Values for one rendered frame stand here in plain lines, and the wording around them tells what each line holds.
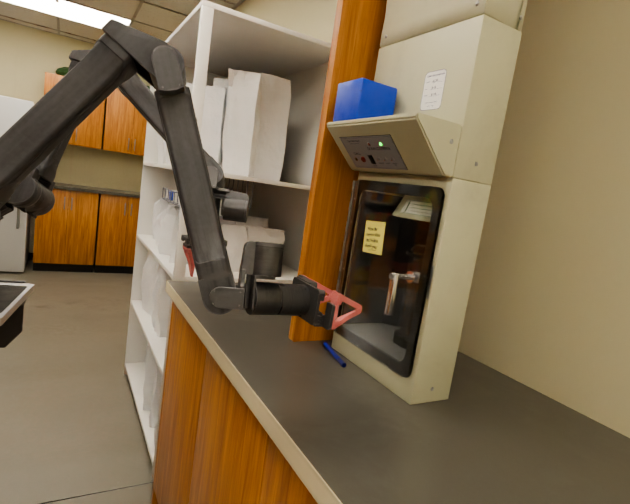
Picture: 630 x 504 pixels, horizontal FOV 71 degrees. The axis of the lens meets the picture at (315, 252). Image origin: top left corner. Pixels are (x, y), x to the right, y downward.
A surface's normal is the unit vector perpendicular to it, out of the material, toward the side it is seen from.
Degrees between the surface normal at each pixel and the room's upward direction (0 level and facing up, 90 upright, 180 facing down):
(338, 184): 90
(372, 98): 90
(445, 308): 90
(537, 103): 90
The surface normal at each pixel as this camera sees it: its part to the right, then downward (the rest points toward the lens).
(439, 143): 0.48, 0.19
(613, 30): -0.87, -0.06
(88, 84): 0.29, 0.04
